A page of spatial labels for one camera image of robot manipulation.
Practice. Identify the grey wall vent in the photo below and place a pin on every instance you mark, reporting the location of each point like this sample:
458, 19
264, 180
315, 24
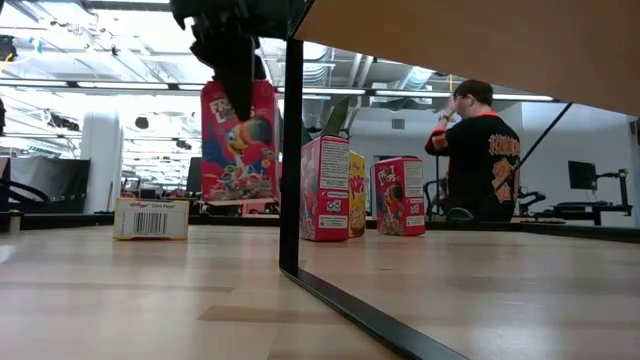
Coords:
398, 124

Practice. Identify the black monitor on arm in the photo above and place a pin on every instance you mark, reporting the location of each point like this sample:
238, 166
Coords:
582, 175

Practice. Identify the person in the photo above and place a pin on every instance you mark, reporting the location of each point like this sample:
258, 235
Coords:
475, 160

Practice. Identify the black ceiling device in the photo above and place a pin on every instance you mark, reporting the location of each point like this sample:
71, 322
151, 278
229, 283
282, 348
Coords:
7, 48

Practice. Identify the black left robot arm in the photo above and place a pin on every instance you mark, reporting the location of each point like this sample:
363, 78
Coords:
2, 117

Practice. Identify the red Froot Loops cereal box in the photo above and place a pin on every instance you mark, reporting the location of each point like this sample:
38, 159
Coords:
325, 190
400, 200
240, 160

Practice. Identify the black round ceiling lamp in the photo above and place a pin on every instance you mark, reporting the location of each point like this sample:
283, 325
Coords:
142, 122

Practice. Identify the grey metal bracket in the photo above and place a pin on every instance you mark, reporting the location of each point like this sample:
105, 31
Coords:
15, 222

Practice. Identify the ceiling strip light row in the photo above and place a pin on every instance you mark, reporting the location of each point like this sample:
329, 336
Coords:
125, 85

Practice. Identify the wooden shelf black metal legs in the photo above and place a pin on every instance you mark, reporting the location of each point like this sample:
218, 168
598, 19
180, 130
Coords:
475, 45

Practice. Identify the green plant in white pot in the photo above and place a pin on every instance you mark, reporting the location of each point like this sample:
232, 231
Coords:
337, 117

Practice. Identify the white pillar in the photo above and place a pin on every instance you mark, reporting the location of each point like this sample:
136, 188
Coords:
102, 165

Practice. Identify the black desktop monitor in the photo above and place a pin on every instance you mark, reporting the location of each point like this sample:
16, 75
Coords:
194, 175

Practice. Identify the black fabric panel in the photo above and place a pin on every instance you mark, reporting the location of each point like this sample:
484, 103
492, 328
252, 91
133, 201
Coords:
65, 185

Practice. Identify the yellow Corn Pops cereal box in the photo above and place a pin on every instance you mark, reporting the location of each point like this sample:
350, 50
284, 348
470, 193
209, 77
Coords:
150, 222
357, 195

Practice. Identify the distant black desk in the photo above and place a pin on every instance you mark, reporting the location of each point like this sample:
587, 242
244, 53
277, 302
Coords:
600, 206

